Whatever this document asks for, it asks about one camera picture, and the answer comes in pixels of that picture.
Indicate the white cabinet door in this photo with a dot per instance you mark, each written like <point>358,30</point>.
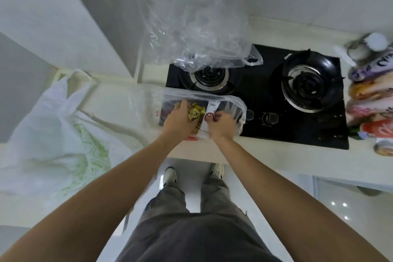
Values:
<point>353,209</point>

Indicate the pale round packet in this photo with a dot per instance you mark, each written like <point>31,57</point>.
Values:
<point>383,148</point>

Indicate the large round stove burner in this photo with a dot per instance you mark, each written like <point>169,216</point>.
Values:
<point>307,83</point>

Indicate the gold snack packet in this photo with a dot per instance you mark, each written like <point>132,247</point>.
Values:
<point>196,113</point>

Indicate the red food packet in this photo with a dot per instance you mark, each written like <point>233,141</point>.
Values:
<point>377,129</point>

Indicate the person's left hand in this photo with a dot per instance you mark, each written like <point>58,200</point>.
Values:
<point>176,123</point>

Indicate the white green-printed plastic bag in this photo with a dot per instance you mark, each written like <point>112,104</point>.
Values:
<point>46,136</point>

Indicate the clear plastic sheet cover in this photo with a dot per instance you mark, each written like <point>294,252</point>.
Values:
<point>199,25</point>

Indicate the grey trousers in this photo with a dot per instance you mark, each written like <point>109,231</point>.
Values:
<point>196,228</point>

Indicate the person's right hand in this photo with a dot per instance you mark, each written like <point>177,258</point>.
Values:
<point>224,128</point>

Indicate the clear plastic bag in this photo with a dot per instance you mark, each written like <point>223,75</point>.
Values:
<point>147,102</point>

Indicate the person's right forearm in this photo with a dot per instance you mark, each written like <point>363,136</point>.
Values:
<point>291,197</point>

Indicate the black stove knob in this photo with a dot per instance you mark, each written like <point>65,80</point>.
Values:
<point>249,115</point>
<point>270,118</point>

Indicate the dark food packet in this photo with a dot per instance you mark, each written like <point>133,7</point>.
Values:
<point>167,109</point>

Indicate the pink food packet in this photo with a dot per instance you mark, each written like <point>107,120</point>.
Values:
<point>367,110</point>

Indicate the person's white shoe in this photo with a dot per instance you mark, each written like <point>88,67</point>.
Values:
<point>169,175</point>
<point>217,171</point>

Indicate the person's left white shoe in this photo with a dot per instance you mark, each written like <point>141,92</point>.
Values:
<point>169,175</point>

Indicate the person's left fingers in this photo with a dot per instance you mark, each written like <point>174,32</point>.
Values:
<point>181,105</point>

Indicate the person's right fingers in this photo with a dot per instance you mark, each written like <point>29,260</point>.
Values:
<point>215,117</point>

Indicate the yellow food packet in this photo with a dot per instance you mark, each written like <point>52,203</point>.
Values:
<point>370,90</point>

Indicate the black gas stove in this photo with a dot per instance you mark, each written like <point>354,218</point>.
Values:
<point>261,90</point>

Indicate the person's right white shoe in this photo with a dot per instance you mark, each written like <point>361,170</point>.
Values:
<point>217,171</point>

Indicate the small round stove burner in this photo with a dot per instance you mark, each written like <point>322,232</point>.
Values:
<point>211,78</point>

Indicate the white packet with red label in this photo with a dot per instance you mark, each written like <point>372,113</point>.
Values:
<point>211,107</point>

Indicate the white round bottle cap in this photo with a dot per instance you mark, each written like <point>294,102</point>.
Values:
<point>376,41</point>

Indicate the person's left forearm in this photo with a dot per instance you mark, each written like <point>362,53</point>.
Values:
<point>101,197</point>

